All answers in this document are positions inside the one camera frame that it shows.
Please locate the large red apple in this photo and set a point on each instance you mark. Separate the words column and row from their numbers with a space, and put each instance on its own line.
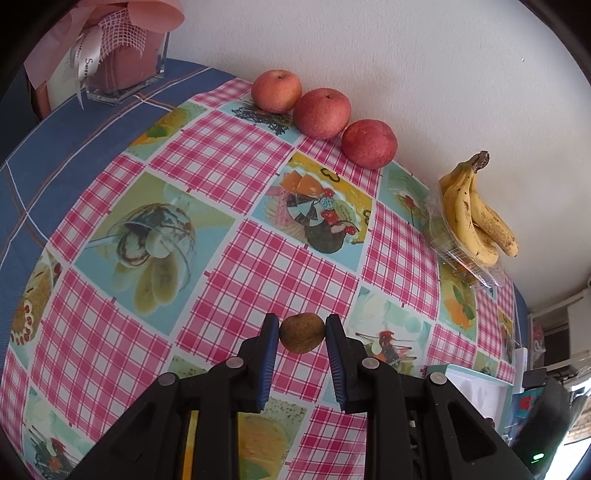
column 369, row 143

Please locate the small pale red apple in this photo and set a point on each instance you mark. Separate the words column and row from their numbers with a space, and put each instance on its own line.
column 276, row 91

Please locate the middle red apple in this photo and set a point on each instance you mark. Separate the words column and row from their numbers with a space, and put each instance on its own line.
column 322, row 113

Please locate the teal toy box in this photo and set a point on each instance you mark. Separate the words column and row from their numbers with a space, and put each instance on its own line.
column 523, row 402

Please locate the pink gift box with ribbon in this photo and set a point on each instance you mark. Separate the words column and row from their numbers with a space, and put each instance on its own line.
column 111, row 47

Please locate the lower yellow banana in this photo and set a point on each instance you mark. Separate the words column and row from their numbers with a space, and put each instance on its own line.
column 455, row 190

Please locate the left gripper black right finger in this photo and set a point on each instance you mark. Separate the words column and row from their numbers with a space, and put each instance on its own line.
column 417, row 428

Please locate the yellow banana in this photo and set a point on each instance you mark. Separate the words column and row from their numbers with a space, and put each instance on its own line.
column 486, row 218
column 455, row 190

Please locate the white power strip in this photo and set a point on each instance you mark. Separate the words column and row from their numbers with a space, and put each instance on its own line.
column 521, row 366

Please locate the black power adapter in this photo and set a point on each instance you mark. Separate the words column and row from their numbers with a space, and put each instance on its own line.
column 535, row 378

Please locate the fruit print checkered tablecloth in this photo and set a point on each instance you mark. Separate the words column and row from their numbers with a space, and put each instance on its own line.
column 214, row 216

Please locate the brown small round fruit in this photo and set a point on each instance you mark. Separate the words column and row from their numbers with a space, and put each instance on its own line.
column 302, row 333

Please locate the clear plastic fruit container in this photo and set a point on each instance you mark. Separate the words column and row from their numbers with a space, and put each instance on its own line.
column 449, row 248

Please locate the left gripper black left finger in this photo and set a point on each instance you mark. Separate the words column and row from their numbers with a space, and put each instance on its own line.
column 194, row 418

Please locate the white shelf unit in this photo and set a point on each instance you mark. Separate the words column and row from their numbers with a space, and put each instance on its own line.
column 561, row 331

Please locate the blue tablecloth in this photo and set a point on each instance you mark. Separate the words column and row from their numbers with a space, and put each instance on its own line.
column 51, row 167

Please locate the upper yellow banana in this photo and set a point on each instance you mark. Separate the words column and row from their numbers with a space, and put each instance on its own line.
column 486, row 218

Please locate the white tray teal rim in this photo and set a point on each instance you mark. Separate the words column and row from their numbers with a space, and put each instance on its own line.
column 489, row 395

